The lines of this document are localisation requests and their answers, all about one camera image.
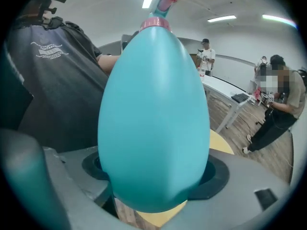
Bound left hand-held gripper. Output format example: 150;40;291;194
121;31;140;52

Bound person's black shirt torso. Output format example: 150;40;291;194
7;15;120;153

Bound teal and pink toy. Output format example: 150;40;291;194
97;25;211;213

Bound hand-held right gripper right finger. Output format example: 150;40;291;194
165;153;292;230

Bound large white table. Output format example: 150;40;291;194
201;74;255;134

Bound teal bottle cap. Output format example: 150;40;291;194
138;0;218;33

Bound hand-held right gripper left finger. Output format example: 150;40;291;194
43;146;120;230

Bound round yellow table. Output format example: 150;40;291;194
138;129;235;228

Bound person's left forearm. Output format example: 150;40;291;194
97;54;120;76

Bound black keyboard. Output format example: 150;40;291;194
231;92;249;104

